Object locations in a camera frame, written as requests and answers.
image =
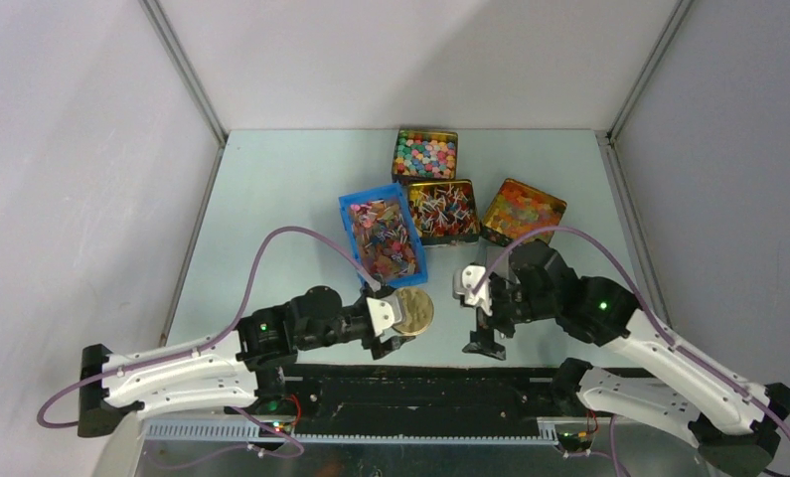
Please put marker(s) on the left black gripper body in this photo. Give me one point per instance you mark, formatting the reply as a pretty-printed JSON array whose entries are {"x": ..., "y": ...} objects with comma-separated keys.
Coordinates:
[{"x": 352, "y": 324}]

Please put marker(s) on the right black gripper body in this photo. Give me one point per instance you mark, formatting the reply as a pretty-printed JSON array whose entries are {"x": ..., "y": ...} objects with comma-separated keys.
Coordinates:
[{"x": 514, "y": 305}]

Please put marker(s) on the round gold jar lid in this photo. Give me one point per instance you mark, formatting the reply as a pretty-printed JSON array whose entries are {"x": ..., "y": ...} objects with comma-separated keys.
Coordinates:
[{"x": 417, "y": 311}]

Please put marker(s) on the blue plastic candy bin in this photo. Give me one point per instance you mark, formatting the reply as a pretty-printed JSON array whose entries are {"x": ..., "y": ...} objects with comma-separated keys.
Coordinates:
[{"x": 383, "y": 237}]

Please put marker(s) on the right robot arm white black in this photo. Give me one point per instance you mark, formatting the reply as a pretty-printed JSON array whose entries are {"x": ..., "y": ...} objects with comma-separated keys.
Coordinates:
[{"x": 733, "y": 423}]

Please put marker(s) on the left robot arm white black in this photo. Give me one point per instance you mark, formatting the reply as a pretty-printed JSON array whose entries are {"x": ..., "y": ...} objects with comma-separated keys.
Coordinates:
[{"x": 245, "y": 368}]

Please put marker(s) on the tin of gummy candies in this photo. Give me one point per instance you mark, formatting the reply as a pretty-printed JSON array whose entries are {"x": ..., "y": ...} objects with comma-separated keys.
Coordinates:
[{"x": 518, "y": 208}]

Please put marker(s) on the tin of stick candies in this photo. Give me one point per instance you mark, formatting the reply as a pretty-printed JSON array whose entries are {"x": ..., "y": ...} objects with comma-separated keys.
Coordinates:
[{"x": 444, "y": 212}]

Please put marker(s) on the tin of pastel candies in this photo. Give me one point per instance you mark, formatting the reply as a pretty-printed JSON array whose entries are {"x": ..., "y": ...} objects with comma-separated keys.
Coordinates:
[{"x": 422, "y": 155}]

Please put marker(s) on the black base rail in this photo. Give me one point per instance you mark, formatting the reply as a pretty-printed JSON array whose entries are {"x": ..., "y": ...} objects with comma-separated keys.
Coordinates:
[{"x": 331, "y": 397}]

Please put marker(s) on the slotted cable duct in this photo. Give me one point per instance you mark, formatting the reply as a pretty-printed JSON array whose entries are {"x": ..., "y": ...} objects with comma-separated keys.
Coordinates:
[{"x": 243, "y": 431}]

